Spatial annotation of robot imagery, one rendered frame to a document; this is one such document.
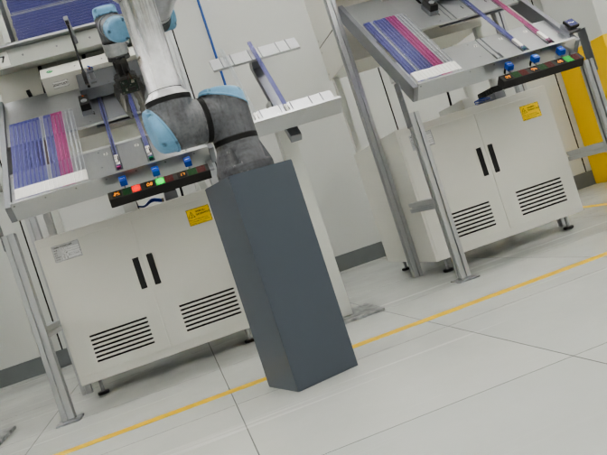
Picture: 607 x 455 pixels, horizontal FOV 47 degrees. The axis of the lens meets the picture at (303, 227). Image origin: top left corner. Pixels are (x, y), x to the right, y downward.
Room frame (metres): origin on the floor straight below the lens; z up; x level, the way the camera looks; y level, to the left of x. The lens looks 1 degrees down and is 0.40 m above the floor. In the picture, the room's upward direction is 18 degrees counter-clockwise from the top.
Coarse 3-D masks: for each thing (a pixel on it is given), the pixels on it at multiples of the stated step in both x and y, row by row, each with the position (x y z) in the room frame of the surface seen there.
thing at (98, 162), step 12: (120, 144) 2.48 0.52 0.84; (132, 144) 2.47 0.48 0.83; (144, 144) 2.46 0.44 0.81; (204, 144) 2.42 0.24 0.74; (84, 156) 2.45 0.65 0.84; (96, 156) 2.44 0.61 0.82; (108, 156) 2.43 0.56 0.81; (120, 156) 2.42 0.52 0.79; (132, 156) 2.41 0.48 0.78; (144, 156) 2.41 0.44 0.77; (156, 156) 2.40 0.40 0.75; (96, 168) 2.39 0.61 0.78; (108, 168) 2.38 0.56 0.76; (12, 180) 2.39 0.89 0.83; (12, 192) 2.33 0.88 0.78
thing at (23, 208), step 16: (160, 160) 2.34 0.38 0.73; (176, 160) 2.37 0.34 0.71; (192, 160) 2.39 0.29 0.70; (208, 160) 2.41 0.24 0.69; (112, 176) 2.32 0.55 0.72; (128, 176) 2.34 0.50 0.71; (144, 176) 2.36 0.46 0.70; (160, 176) 2.38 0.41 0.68; (48, 192) 2.27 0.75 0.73; (64, 192) 2.29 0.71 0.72; (80, 192) 2.31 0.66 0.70; (96, 192) 2.33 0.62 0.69; (16, 208) 2.26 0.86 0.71; (32, 208) 2.28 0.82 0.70; (48, 208) 2.31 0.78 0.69
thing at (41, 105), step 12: (36, 96) 2.80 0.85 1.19; (60, 96) 2.78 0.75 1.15; (72, 96) 2.77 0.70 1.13; (108, 96) 2.74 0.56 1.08; (132, 96) 2.71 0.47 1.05; (12, 108) 2.75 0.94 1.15; (24, 108) 2.73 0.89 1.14; (36, 108) 2.73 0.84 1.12; (48, 108) 2.72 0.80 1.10; (60, 108) 2.71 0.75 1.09; (72, 108) 2.70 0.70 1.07; (96, 108) 2.68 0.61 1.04; (108, 108) 2.67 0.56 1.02; (120, 108) 2.66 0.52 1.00; (12, 120) 2.68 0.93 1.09; (24, 120) 2.67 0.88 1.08; (84, 120) 2.62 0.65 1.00; (96, 120) 2.61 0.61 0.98; (108, 120) 2.61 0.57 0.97; (120, 120) 2.68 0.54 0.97
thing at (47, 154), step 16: (64, 112) 2.66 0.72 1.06; (16, 128) 2.61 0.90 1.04; (32, 128) 2.60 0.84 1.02; (48, 128) 2.59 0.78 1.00; (64, 128) 2.58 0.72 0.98; (16, 144) 2.53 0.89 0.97; (32, 144) 2.52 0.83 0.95; (48, 144) 2.51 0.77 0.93; (64, 144) 2.49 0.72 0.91; (16, 160) 2.45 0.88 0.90; (32, 160) 2.44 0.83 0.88; (48, 160) 2.43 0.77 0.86; (64, 160) 2.42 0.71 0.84; (80, 160) 2.41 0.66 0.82; (16, 176) 2.38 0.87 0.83; (32, 176) 2.37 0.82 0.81; (48, 176) 2.36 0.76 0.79; (64, 176) 2.35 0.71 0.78; (80, 176) 2.34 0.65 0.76; (16, 192) 2.31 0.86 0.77; (32, 192) 2.30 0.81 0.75
